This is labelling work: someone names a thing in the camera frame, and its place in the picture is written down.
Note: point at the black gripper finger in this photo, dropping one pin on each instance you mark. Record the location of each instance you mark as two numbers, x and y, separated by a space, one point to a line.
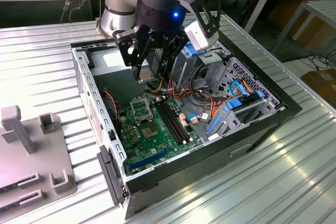
166 58
126 51

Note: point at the silver-topped CPU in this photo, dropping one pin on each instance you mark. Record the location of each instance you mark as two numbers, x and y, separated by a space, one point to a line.
146 75

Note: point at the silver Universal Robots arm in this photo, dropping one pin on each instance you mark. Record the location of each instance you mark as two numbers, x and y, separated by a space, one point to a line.
115 3

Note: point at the CPU socket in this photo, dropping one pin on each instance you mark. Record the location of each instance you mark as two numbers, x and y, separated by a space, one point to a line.
150 130

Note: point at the grey optical drive cage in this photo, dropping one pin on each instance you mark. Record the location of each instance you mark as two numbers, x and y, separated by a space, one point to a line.
189 72

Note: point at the blue plastic drive latch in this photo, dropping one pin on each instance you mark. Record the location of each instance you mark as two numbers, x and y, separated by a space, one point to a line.
193 52

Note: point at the grey power supply box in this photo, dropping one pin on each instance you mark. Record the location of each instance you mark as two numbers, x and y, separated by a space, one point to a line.
110 87

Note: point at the black RAM slot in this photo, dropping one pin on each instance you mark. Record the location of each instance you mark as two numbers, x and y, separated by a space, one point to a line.
168 123
179 123
172 123
176 123

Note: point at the beige board power connector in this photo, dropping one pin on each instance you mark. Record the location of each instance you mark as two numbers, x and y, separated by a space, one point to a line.
183 121

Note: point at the beige four-pin board connector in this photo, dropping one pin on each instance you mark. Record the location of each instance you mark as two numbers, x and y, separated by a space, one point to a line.
121 118

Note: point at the grey perforated disk bay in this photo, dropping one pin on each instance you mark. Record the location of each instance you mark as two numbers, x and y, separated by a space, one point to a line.
240 66

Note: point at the blue disk carrier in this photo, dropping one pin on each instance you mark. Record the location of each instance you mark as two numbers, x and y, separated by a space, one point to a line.
233 104

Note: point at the blue plastic bay strip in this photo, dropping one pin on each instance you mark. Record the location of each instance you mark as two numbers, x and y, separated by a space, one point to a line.
214 125

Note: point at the green Dell motherboard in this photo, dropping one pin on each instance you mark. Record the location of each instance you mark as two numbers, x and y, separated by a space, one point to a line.
155 150

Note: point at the blue expansion slot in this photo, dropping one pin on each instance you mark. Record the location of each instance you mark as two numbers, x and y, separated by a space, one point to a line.
149 159

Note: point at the silver coin battery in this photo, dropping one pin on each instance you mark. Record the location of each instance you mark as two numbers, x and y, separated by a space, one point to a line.
149 166

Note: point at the black open PC case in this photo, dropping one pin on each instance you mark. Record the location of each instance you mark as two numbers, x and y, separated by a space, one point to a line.
210 171

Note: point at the brown cardboard box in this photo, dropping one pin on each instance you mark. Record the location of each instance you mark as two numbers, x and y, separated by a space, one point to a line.
323 87
282 11

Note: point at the grey parts rack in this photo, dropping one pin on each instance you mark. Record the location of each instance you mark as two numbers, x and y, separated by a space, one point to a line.
26 155

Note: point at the grey metal slat table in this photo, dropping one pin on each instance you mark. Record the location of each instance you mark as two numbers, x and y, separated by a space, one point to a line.
323 7

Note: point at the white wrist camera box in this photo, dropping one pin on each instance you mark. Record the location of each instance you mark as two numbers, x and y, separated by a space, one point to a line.
199 39

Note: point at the black camera bracket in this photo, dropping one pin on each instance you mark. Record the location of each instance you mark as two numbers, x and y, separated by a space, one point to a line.
207 16

